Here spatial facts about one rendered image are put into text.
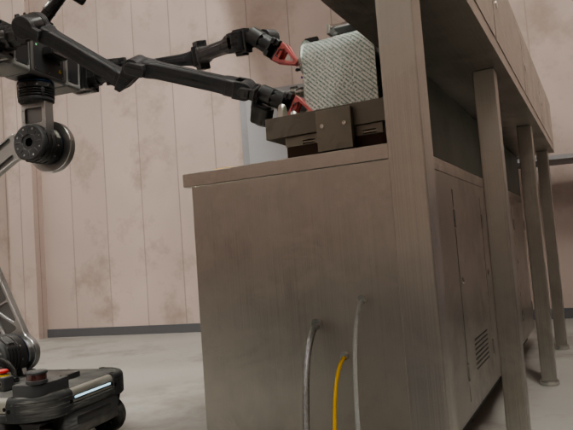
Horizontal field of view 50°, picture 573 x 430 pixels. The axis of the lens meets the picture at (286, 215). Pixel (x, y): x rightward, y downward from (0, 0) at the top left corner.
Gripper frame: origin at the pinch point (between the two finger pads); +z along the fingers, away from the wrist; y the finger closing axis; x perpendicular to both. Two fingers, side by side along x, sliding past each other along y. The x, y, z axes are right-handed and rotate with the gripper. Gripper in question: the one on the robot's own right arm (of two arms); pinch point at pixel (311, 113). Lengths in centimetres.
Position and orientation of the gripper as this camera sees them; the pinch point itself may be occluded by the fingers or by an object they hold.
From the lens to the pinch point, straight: 192.0
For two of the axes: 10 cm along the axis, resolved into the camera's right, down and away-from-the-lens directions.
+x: 3.8, -9.1, -1.7
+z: 8.1, 4.1, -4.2
